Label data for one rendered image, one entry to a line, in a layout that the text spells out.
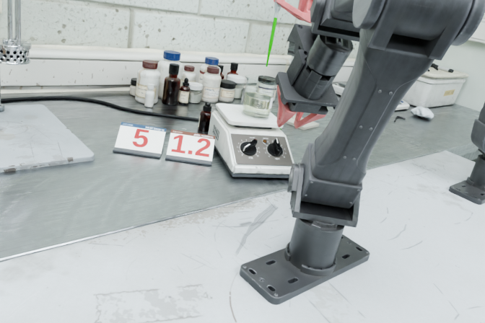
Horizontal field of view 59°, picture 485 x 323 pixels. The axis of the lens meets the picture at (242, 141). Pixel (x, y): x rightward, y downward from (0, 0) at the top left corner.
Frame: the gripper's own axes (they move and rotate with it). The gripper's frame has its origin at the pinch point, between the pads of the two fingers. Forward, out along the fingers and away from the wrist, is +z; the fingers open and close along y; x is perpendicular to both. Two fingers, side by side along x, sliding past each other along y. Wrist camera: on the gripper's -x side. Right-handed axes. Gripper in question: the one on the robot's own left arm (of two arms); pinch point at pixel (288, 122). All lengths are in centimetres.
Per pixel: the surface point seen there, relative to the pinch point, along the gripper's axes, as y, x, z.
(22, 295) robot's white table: 40, 31, -5
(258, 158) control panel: 4.0, 3.4, 7.2
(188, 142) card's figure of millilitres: 16.0, -3.9, 12.8
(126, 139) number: 27.7, -5.1, 14.6
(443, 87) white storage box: -100, -61, 38
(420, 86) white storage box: -86, -58, 37
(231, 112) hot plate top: 7.3, -9.2, 8.7
